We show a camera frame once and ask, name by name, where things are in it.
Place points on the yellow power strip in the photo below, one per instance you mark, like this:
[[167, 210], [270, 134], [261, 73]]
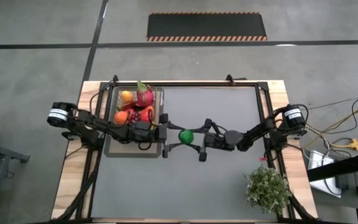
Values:
[[354, 144]]

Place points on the small potted green plant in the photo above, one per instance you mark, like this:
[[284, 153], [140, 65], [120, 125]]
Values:
[[267, 189]]

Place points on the black orange-striped floor mat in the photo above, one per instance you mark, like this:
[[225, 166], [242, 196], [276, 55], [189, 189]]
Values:
[[207, 26]]

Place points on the orange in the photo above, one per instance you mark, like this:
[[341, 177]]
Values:
[[121, 118]]

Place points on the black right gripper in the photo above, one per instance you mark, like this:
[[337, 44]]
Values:
[[225, 141]]

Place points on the small red tag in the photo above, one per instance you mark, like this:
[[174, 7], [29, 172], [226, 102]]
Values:
[[263, 158]]

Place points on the red apple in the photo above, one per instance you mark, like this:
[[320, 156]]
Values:
[[130, 110]]

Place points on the green round fruit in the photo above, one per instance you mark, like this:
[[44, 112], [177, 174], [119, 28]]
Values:
[[186, 137]]

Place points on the white paper box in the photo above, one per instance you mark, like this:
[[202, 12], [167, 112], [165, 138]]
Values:
[[319, 165]]

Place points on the pink dragon fruit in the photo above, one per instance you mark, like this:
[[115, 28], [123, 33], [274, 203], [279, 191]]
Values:
[[145, 97]]

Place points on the red grape bunch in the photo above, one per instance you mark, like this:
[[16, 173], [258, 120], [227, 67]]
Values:
[[135, 116]]

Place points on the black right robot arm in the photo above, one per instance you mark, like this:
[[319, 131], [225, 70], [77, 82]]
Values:
[[259, 132]]

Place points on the black frame clamp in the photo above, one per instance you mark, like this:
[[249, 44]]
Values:
[[115, 78], [229, 77]]

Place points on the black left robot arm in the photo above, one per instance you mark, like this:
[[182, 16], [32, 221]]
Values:
[[104, 127]]

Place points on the yellow orange mango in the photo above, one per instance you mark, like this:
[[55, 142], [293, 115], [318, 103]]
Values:
[[126, 97]]

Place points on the grey table mat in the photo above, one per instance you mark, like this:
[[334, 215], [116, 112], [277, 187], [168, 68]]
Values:
[[182, 186]]

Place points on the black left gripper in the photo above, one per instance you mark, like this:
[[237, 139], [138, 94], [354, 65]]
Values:
[[149, 133]]

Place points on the fruit tray basket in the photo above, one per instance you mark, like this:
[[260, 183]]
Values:
[[129, 151]]

